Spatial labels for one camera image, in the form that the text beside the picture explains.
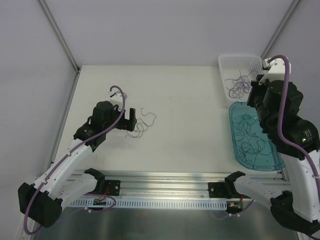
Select aluminium frame post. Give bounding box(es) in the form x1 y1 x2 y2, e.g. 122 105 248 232
37 0 81 75
260 0 303 59

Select white slotted cable duct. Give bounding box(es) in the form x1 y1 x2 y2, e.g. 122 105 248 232
69 197 227 211

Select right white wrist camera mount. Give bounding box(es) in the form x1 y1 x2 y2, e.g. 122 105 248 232
258 58 286 86

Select right aluminium frame post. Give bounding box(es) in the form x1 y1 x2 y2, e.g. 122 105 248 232
260 0 303 59

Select dark cables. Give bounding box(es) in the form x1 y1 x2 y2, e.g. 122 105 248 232
231 113 268 167

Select aluminium mounting rail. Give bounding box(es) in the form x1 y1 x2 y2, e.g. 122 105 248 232
34 159 292 202

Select white perforated plastic basket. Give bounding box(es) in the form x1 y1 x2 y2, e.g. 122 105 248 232
218 54 263 102

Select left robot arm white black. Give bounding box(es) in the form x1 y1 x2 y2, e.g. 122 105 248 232
18 101 137 235

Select bundle of thin cables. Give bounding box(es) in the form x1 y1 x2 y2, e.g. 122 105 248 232
124 107 158 140

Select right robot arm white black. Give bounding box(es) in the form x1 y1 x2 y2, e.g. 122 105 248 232
224 74 320 238

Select thin dark cable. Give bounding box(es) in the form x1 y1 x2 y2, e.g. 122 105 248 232
226 79 252 100
224 70 253 97
231 76 252 100

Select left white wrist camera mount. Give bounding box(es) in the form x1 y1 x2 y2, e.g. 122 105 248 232
109 90 127 112

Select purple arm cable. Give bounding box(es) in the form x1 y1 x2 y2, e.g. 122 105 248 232
23 85 126 236
214 55 320 221

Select teal transparent plastic tray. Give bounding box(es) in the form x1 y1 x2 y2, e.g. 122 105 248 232
228 102 285 172

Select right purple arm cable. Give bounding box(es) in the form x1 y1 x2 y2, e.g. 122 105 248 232
214 55 320 221

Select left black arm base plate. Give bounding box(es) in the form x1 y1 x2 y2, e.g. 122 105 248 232
93 179 121 196

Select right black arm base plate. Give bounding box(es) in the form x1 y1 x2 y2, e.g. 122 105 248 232
207 182 241 199

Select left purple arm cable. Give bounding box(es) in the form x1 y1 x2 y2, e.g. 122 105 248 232
23 85 126 236

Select left aluminium frame post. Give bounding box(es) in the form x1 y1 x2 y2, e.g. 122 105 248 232
37 0 81 75

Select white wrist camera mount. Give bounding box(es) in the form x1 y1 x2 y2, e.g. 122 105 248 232
258 58 286 86
109 90 127 112

